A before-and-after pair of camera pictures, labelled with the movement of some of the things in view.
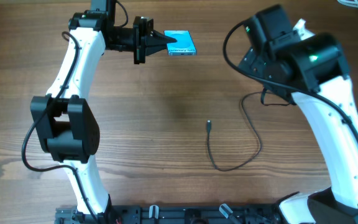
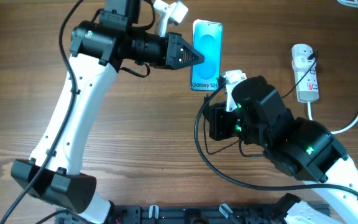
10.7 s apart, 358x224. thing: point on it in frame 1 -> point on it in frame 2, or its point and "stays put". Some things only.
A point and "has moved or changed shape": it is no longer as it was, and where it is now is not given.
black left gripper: x=142 y=43 -> x=173 y=43
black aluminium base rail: x=175 y=214 stays put
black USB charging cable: x=257 y=152 -> x=312 y=55
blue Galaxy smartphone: x=184 y=46 has moved or changed shape
